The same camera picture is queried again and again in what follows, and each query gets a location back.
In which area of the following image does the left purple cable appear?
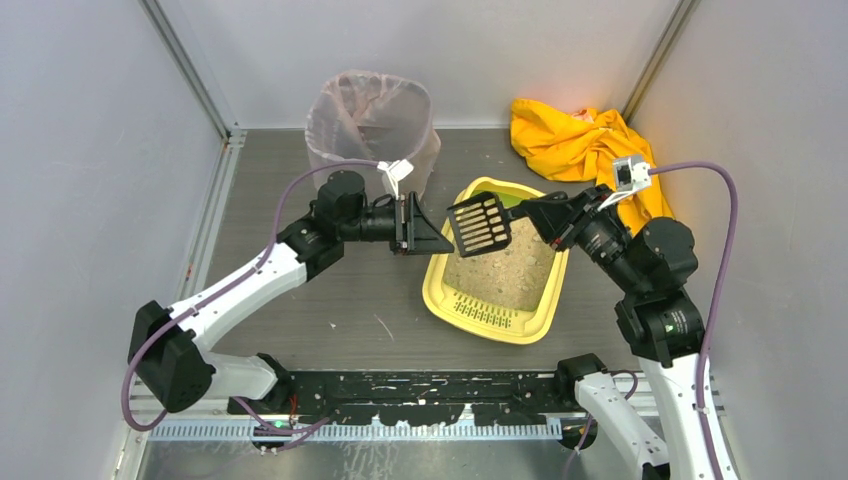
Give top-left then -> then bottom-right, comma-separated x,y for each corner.
120,158 -> 399,453

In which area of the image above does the yellow litter box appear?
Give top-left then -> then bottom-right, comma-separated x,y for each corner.
421,176 -> 571,346

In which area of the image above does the purple cable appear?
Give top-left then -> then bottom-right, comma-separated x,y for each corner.
561,160 -> 739,480
120,158 -> 399,453

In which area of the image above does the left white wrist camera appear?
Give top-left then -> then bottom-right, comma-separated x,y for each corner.
376,159 -> 414,199

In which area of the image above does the black litter scoop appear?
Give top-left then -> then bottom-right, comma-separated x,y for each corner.
447,191 -> 527,258

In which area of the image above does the yellow cloth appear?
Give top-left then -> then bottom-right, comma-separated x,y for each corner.
510,98 -> 677,230

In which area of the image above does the trash bin with pink bag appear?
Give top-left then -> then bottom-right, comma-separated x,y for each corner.
304,70 -> 441,197

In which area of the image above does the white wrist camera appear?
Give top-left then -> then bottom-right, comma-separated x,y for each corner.
376,159 -> 414,199
598,154 -> 652,210

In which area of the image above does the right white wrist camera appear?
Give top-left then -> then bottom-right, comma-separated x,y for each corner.
598,154 -> 652,210

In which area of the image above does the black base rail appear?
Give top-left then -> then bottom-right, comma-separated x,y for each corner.
228,370 -> 621,429

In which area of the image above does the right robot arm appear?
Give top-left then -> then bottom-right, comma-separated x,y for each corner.
506,185 -> 739,479

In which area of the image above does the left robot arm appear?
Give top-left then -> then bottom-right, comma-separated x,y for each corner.
128,161 -> 454,413

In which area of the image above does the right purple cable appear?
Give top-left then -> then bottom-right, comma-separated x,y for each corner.
561,160 -> 739,480

